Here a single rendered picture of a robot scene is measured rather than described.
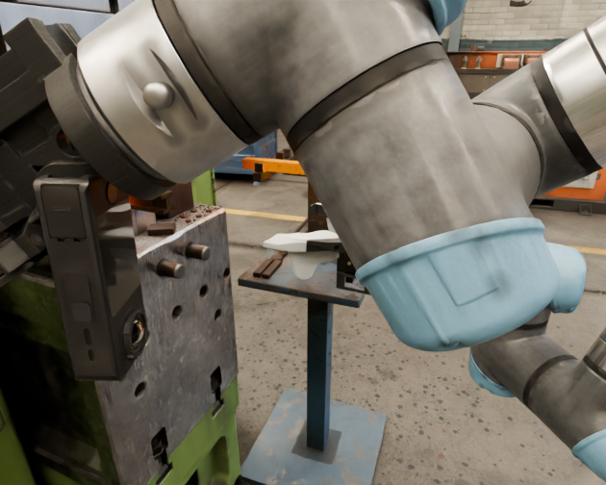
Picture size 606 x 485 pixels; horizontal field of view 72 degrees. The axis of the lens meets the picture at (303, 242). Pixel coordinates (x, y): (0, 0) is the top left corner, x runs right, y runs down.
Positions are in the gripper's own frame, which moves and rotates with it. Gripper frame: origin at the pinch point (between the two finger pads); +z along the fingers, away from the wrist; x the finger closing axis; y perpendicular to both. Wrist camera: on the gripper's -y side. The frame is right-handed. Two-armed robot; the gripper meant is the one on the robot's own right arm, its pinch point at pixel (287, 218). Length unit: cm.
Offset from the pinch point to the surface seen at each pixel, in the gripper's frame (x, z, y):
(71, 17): -2.5, 30.6, -25.3
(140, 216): 3.9, 30.6, 5.5
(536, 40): 762, -71, -45
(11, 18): -11.0, 30.6, -24.6
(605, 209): 355, -124, 95
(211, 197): 45, 45, 16
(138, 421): -10.3, 24.7, 38.1
